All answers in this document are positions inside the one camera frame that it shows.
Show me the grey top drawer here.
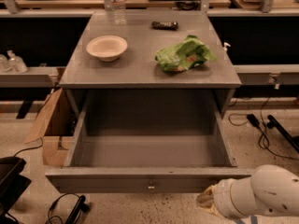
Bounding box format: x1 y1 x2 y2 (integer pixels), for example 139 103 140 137
46 90 251 193

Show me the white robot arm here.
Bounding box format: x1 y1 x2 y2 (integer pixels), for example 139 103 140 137
196 165 299 220

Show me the black floor bar right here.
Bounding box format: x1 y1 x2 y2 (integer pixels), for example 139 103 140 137
267 115 299 153

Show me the green chip bag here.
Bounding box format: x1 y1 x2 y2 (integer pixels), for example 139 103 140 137
155 35 216 72

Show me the cardboard box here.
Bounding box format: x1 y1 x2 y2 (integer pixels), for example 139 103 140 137
23 67 76 168

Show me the grey wooden cabinet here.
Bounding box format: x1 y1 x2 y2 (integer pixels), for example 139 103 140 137
60 9 241 112

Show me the black snack bar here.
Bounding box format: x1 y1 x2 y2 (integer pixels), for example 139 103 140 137
151 21 178 31

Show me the white ceramic bowl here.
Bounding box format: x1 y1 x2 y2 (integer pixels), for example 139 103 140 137
86 35 128 62

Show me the black equipment left corner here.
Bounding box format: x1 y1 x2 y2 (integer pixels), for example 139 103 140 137
0 157 31 221

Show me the clear plastic water bottle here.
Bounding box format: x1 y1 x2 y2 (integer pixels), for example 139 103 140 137
110 0 127 25

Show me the black power adapter cable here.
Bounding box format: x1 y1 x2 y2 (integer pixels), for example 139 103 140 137
227 96 299 161

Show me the black cable bottom left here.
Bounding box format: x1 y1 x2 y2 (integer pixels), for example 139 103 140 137
45 192 91 224

